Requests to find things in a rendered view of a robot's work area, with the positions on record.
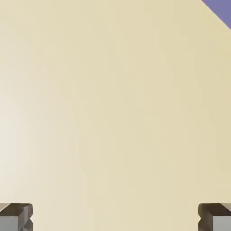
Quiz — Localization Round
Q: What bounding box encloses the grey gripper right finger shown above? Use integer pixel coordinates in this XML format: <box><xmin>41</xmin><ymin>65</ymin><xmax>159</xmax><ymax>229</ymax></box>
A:
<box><xmin>198</xmin><ymin>203</ymin><xmax>231</xmax><ymax>231</ymax></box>

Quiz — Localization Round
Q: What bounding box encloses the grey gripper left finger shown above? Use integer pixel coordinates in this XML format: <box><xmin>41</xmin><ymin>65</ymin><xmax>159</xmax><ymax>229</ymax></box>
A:
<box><xmin>0</xmin><ymin>203</ymin><xmax>34</xmax><ymax>231</ymax></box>

